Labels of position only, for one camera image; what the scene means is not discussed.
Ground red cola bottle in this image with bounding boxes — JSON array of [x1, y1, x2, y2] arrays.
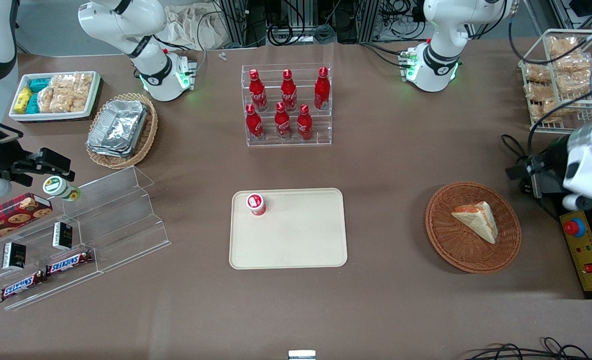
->
[[275, 101, 292, 140], [297, 104, 313, 141], [246, 103, 264, 142], [249, 69, 268, 112], [281, 69, 298, 112], [314, 66, 331, 111]]

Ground coiled black background cables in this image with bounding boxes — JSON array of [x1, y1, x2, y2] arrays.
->
[[268, 17, 337, 47]]

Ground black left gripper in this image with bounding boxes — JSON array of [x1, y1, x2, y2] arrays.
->
[[506, 137, 569, 201]]

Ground clear acrylic bottle rack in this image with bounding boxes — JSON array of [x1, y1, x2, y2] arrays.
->
[[241, 63, 332, 148]]

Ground beige cloth bag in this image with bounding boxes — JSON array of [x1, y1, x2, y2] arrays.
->
[[165, 2, 227, 51]]

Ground red tartan cookie box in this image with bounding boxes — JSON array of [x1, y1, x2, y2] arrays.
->
[[0, 193, 53, 248]]

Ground small black box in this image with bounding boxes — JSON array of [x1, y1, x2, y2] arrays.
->
[[52, 222, 73, 251], [2, 242, 27, 271]]

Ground Snickers chocolate bar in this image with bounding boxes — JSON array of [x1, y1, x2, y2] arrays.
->
[[45, 250, 94, 277], [1, 270, 46, 303]]

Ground light oval wicker basket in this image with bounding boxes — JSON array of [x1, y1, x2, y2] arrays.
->
[[86, 92, 159, 170]]

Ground white wire basket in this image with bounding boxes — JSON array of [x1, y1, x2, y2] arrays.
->
[[518, 29, 592, 135]]

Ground yellow emergency stop control box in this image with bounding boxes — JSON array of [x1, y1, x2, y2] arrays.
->
[[559, 209, 592, 300]]

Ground clear acrylic stepped shelf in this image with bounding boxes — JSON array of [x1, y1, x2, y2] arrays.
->
[[0, 166, 171, 311]]

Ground clear rice cracker pack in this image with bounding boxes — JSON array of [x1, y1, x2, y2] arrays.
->
[[51, 74, 76, 92], [74, 72, 94, 94], [39, 87, 57, 114], [56, 90, 89, 114]]

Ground black floor cable bundle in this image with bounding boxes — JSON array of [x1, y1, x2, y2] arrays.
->
[[463, 337, 592, 360]]

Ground green sunflower yogurt cup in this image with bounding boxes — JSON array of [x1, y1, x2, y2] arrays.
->
[[43, 176, 81, 202]]

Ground yellow snack pack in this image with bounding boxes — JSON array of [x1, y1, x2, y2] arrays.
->
[[15, 87, 33, 114]]

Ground red yogurt cup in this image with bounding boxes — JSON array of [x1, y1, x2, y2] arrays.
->
[[246, 193, 267, 216]]

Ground brown round wicker basket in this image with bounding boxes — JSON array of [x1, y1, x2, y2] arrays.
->
[[425, 181, 522, 274]]

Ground stacked aluminium foil trays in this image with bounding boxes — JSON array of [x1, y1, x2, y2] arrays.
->
[[87, 99, 150, 158]]

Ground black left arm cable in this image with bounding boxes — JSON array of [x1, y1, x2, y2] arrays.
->
[[501, 10, 592, 168]]

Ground wrapped triangle sandwich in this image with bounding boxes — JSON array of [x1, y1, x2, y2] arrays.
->
[[451, 201, 499, 245]]

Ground white rectangular snack tray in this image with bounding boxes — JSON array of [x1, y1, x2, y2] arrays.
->
[[9, 71, 101, 122]]

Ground clear bagged pastry pack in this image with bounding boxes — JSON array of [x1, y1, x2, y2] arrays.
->
[[551, 52, 592, 77], [556, 72, 592, 97], [547, 36, 579, 59], [524, 63, 552, 84], [523, 82, 557, 105]]

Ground beige plastic serving tray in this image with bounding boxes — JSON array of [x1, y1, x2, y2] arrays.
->
[[229, 188, 348, 270]]

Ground aluminium frame rack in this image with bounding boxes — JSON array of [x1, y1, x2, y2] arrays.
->
[[220, 0, 267, 49]]

